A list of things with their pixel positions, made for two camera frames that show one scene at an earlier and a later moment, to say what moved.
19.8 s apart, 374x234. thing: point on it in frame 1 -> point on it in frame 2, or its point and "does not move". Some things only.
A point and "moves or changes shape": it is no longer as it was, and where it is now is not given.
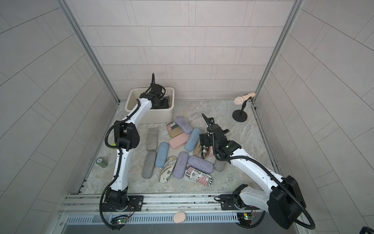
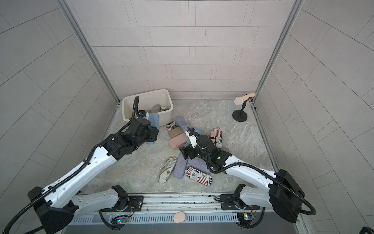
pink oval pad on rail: [179, 217] does not move
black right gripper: [206, 136] -> [185, 152]
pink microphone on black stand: [240, 115] does not move
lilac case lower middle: [180, 165] does not move
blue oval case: [161, 156] -> [154, 119]
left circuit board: [119, 220] does not move
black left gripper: [157, 108] -> [154, 133]
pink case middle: [178, 140] does not move
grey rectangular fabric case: [152, 139] moves or changes shape
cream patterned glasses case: [168, 169] does not move
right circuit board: [245, 219] does not move
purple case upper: [184, 124] does not move
